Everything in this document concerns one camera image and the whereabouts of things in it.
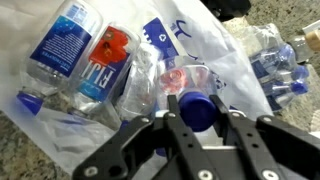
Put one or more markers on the dark jar with cork lid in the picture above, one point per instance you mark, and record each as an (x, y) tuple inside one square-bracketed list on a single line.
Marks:
[(314, 40)]

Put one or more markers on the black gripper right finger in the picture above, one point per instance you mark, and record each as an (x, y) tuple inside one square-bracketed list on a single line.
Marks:
[(283, 146)]

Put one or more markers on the clear plastic bag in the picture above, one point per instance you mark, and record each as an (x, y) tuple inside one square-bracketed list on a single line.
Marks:
[(206, 43)]

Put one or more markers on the shrink-wrapped water bottle pack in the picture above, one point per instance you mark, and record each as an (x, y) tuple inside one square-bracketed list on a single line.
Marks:
[(276, 66)]

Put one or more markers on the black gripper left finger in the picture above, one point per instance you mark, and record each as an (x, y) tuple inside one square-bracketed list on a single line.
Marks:
[(140, 133)]

